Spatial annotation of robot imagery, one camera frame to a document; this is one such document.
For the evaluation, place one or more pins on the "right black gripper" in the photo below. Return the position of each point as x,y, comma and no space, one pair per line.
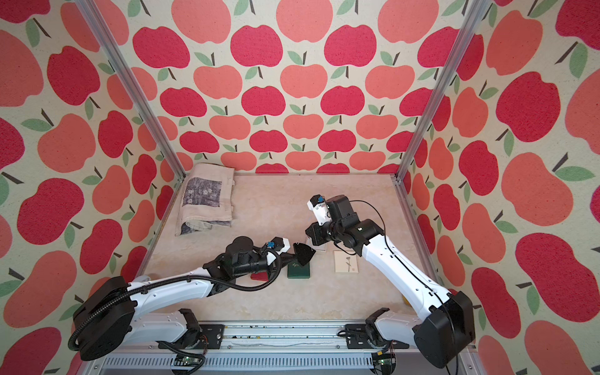
314,230

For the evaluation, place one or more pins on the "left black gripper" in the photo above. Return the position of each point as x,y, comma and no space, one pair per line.
276,266

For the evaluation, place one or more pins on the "cream lift-off box lid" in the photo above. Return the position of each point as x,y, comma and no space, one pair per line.
345,263

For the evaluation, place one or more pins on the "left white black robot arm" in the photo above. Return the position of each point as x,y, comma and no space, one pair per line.
123,313

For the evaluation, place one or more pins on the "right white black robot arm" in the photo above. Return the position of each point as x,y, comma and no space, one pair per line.
444,325

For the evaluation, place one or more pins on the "red jewelry box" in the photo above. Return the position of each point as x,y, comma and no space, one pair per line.
260,277

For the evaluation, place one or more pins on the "green jewelry box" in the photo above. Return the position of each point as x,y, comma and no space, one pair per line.
296,271

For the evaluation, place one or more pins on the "folded beige patterned cloth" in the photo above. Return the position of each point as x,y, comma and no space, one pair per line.
206,199

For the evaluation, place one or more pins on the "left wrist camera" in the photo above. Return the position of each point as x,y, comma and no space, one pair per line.
279,245

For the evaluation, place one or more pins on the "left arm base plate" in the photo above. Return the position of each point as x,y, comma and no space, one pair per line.
206,335

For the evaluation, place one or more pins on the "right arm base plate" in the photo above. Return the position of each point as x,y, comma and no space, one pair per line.
363,336

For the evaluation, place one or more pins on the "right aluminium frame post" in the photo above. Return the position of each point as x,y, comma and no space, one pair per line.
470,25

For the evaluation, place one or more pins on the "aluminium frame post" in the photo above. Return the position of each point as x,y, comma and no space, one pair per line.
101,31
470,25

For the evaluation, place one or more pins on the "left aluminium frame post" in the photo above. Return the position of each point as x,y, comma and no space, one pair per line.
101,31

